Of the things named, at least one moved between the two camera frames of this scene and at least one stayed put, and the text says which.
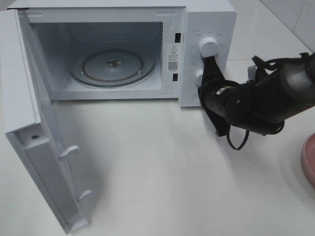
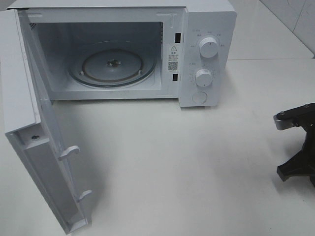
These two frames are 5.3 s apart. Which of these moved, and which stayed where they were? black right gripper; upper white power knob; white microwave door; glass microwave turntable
Moved: black right gripper
Stayed: upper white power knob; glass microwave turntable; white microwave door
